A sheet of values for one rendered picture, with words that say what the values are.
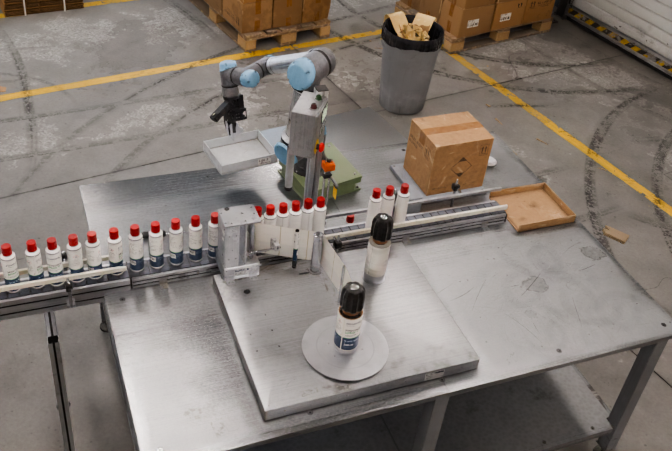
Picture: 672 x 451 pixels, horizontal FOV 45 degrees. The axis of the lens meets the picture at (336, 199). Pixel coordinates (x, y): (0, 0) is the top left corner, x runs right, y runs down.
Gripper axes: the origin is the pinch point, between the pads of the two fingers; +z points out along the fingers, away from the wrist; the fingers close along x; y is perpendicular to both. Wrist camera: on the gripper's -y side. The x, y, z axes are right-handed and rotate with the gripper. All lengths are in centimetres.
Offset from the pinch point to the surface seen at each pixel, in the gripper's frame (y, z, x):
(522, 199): 107, 36, -78
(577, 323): 67, 52, -145
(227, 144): -1.9, 2.6, 0.7
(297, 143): -7, -20, -68
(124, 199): -52, 15, 3
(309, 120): -4, -30, -73
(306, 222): -4, 16, -65
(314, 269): -11, 28, -80
